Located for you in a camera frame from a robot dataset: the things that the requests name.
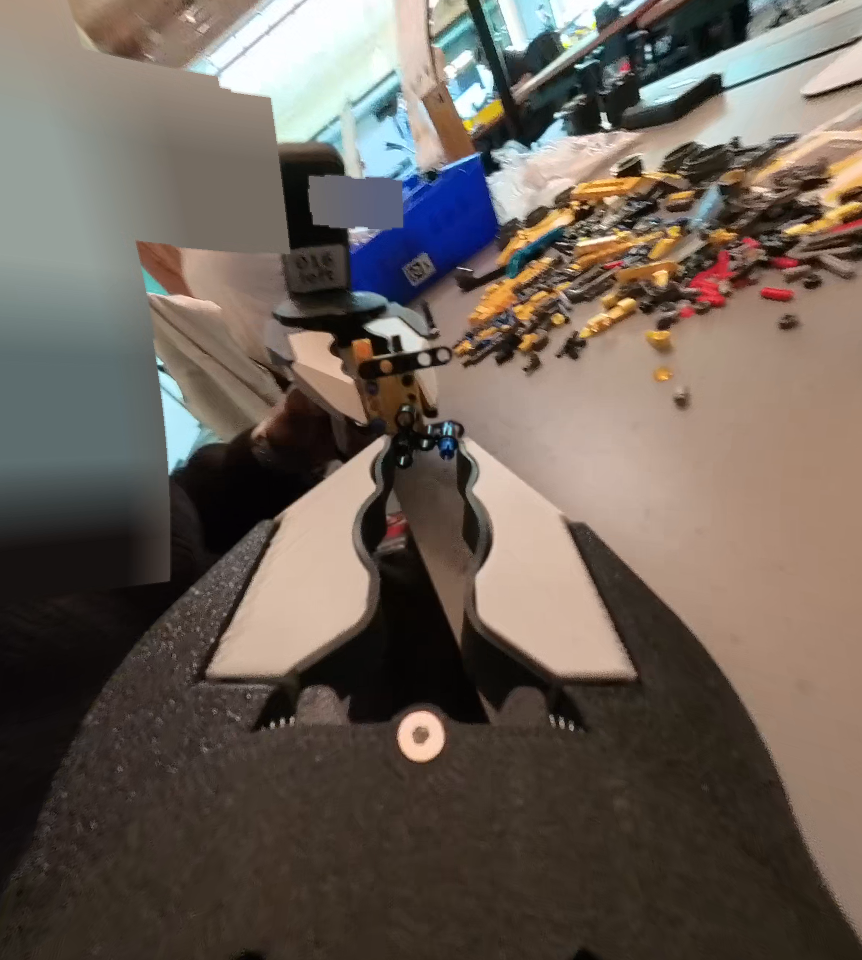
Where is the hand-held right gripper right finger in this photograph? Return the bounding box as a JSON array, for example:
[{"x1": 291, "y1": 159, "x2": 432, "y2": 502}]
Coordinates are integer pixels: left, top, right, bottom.
[{"x1": 459, "y1": 438, "x2": 638, "y2": 685}]

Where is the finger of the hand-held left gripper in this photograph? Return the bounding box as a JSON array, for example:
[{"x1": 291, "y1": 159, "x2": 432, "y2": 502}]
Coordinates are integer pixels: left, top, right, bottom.
[
  {"x1": 365, "y1": 313, "x2": 435, "y2": 360},
  {"x1": 284, "y1": 328, "x2": 372, "y2": 430}
]

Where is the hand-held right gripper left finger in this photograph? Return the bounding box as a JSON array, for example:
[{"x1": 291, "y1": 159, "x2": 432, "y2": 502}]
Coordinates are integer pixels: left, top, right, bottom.
[{"x1": 206, "y1": 435, "x2": 390, "y2": 684}]

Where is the yellow toy brick assembly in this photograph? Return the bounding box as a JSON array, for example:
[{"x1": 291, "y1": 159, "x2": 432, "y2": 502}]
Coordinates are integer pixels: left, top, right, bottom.
[{"x1": 347, "y1": 336, "x2": 469, "y2": 470}]

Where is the person's left hand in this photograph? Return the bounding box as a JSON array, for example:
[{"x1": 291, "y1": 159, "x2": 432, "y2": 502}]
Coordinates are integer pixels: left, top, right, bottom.
[{"x1": 249, "y1": 386, "x2": 353, "y2": 485}]

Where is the blue plastic bin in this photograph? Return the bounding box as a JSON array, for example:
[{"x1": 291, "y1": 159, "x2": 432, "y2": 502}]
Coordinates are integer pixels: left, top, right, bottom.
[{"x1": 348, "y1": 152, "x2": 501, "y2": 307}]

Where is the cardboard box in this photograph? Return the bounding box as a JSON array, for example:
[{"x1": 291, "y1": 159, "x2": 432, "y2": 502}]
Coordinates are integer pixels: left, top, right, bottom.
[{"x1": 401, "y1": 45, "x2": 477, "y2": 165}]

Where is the clear plastic bag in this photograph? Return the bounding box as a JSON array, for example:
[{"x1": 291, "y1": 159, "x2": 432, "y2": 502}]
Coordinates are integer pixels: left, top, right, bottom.
[{"x1": 489, "y1": 129, "x2": 638, "y2": 222}]

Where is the black desk leg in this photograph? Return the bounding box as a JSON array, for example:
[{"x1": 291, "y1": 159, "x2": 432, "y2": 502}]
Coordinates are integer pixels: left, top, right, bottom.
[{"x1": 467, "y1": 0, "x2": 533, "y2": 147}]

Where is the black round object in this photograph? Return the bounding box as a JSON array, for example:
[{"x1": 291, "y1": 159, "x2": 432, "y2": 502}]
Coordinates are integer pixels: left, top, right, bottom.
[
  {"x1": 605, "y1": 69, "x2": 643, "y2": 125},
  {"x1": 569, "y1": 60, "x2": 606, "y2": 135}
]

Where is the pile of toy bricks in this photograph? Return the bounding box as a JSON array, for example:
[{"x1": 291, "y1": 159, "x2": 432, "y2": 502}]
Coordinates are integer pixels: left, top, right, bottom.
[{"x1": 452, "y1": 133, "x2": 862, "y2": 376}]

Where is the black flat device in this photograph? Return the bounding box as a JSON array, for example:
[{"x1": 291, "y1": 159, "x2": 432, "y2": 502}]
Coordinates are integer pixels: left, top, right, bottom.
[{"x1": 620, "y1": 72, "x2": 724, "y2": 131}]

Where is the white stand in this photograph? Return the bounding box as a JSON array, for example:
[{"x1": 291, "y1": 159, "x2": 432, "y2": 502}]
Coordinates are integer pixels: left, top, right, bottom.
[{"x1": 800, "y1": 3, "x2": 862, "y2": 99}]

